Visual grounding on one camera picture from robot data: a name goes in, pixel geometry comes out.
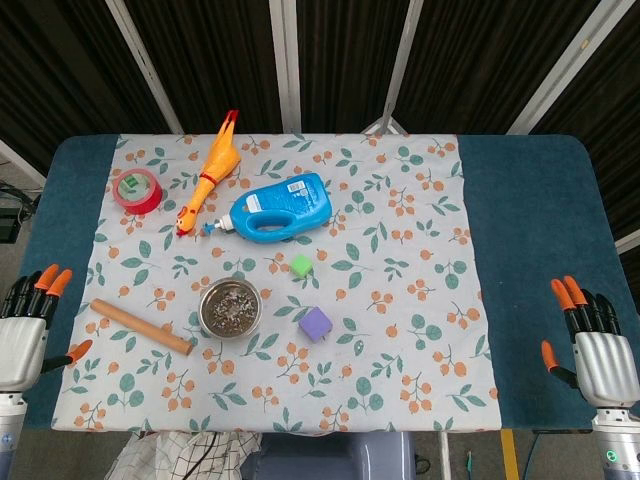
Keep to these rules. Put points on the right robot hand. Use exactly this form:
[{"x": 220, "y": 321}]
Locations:
[{"x": 607, "y": 365}]

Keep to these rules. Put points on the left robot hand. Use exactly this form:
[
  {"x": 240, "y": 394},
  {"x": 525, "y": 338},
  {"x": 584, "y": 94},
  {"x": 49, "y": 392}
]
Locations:
[{"x": 20, "y": 345}]

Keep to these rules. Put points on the wooden stick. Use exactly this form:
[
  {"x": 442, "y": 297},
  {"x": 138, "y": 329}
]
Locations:
[{"x": 142, "y": 327}]

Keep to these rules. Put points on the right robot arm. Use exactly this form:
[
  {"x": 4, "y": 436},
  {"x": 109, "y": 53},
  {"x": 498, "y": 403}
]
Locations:
[{"x": 617, "y": 445}]

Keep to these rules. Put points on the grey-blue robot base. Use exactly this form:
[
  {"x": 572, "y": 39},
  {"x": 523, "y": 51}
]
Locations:
[{"x": 330, "y": 457}]

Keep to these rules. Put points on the metal bowl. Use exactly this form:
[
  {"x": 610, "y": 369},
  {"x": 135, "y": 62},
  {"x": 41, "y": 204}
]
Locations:
[{"x": 231, "y": 310}]

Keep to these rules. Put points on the black box device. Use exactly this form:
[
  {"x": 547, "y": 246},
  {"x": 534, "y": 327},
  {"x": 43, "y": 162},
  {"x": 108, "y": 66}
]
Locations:
[{"x": 7, "y": 225}]

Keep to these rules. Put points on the dark teal table cover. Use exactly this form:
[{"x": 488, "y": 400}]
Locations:
[{"x": 525, "y": 225}]

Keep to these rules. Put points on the small green tool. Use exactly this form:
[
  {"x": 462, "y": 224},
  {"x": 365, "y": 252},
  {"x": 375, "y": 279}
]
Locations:
[{"x": 470, "y": 461}]

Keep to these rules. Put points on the white checkered cloth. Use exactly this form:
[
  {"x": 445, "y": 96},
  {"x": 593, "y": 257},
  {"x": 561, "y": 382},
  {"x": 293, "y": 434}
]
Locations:
[{"x": 150, "y": 457}]

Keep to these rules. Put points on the white metal table leg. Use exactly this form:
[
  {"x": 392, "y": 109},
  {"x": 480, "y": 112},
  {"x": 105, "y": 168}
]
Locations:
[{"x": 444, "y": 457}]

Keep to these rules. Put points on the red tape roll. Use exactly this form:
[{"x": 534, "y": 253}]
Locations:
[{"x": 137, "y": 192}]

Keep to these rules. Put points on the floral print tablecloth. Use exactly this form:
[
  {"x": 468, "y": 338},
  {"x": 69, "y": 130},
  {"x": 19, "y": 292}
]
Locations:
[{"x": 400, "y": 300}]

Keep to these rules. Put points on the yellow rubber chicken toy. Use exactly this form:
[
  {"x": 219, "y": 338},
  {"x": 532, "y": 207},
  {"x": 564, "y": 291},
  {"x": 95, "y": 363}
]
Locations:
[{"x": 220, "y": 157}]

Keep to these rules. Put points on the green foam cube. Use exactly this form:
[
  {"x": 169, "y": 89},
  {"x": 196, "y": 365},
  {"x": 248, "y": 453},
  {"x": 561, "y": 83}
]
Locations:
[{"x": 301, "y": 266}]

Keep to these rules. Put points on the purple foam cube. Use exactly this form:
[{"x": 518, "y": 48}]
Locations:
[{"x": 315, "y": 325}]

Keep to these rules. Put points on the blue detergent bottle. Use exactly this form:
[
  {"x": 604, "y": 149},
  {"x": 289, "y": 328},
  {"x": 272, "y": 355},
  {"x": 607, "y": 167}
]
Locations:
[{"x": 285, "y": 202}]

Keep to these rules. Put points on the white stand pole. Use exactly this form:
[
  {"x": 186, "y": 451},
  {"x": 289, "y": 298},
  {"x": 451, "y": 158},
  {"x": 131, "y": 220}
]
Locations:
[{"x": 401, "y": 60}]

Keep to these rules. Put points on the white frame bar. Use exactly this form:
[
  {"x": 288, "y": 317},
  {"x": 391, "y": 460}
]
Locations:
[
  {"x": 20, "y": 162},
  {"x": 630, "y": 242}
]

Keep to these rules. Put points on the white slanted frame pole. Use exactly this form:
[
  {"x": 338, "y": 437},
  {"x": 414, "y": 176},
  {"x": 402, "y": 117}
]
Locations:
[
  {"x": 145, "y": 67},
  {"x": 570, "y": 65}
]

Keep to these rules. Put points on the white double frame post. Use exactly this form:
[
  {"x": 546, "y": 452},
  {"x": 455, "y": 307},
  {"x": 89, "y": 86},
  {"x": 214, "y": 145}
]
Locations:
[{"x": 287, "y": 65}]

